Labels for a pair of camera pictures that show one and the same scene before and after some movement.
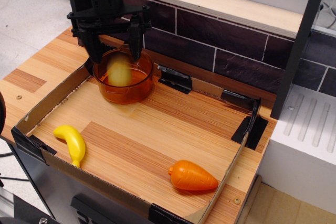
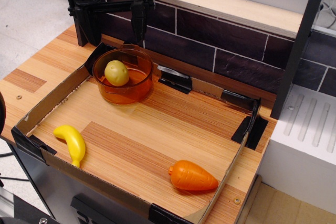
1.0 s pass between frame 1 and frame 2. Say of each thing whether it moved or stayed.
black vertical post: stayed
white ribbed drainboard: stayed
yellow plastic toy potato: moved
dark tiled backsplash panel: stayed
